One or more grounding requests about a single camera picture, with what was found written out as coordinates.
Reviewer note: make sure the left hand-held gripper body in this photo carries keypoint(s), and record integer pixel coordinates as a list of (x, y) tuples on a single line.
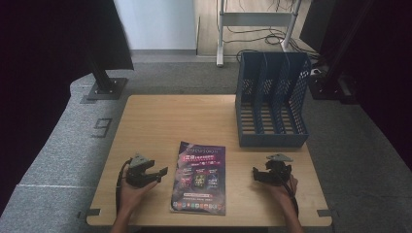
[(137, 174)]

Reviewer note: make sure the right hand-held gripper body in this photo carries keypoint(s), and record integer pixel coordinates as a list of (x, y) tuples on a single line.
[(278, 171)]

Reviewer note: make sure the purple cover book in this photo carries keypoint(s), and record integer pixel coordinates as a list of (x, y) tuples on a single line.
[(199, 178)]

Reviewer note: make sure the blue perforated file rack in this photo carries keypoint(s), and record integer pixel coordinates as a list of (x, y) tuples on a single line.
[(270, 126)]

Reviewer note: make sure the person's left hand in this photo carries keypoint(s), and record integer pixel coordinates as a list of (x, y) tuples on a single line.
[(132, 194)]

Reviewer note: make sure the person's right hand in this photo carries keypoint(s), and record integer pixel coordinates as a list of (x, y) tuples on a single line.
[(283, 194)]

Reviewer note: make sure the dark curtain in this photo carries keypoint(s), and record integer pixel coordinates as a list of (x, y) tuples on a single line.
[(42, 81), (382, 64)]

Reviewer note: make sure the black stand with base plate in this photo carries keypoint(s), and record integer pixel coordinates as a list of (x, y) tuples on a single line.
[(105, 85), (330, 87)]

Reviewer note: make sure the white metal stand frame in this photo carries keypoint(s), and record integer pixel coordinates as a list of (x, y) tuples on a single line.
[(256, 18)]

